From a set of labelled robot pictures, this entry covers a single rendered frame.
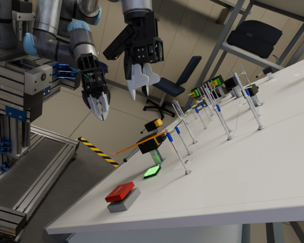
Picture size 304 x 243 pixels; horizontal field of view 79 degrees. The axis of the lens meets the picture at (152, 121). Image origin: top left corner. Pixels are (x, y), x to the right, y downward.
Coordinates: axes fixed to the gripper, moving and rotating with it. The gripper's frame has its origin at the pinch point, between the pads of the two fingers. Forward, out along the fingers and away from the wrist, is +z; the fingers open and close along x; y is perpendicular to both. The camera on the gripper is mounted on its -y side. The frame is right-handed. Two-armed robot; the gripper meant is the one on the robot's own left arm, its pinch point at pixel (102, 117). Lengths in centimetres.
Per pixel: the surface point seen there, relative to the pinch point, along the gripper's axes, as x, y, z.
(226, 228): 40, -25, 55
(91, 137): -11, -166, -37
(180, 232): 18, -20, 47
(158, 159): 12.2, 4.9, 18.5
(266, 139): 27.8, 28.5, 22.1
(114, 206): -3.0, 15.5, 25.2
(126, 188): 0.3, 16.4, 22.7
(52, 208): -48, -107, 24
